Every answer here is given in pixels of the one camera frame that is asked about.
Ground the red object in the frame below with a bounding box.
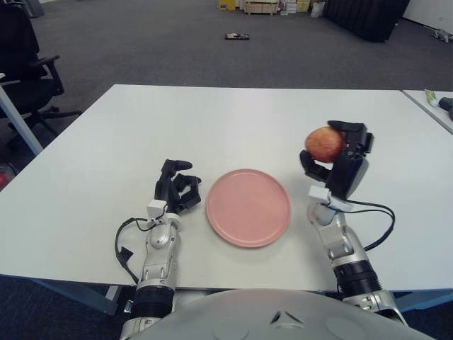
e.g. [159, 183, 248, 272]
[0, 163, 18, 189]

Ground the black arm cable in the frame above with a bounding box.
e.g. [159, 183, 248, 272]
[327, 198, 396, 251]
[115, 216, 156, 284]

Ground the pile of white boxes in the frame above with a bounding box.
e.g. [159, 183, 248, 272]
[281, 0, 312, 16]

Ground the wooden crate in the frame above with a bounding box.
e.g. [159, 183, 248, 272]
[243, 0, 280, 16]

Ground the black office chair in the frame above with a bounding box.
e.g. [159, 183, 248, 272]
[0, 0, 84, 149]

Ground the grey robot torso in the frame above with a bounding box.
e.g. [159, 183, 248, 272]
[141, 288, 431, 340]

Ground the grey robot dog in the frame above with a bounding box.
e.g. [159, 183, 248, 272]
[430, 28, 452, 43]

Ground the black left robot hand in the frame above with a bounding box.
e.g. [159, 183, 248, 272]
[154, 159, 203, 215]

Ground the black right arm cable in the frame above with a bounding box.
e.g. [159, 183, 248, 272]
[327, 198, 396, 251]

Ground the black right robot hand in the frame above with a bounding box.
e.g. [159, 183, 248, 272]
[299, 120, 374, 201]

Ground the red yellow apple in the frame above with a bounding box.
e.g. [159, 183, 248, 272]
[304, 126, 345, 164]

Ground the black fabric partition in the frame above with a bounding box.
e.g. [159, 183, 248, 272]
[322, 0, 411, 43]

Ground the grey-blue desk leg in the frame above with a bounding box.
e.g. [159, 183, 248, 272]
[0, 72, 44, 157]

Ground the pink round plate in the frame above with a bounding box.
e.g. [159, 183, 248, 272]
[205, 169, 292, 249]

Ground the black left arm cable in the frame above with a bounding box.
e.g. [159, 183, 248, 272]
[115, 216, 156, 284]

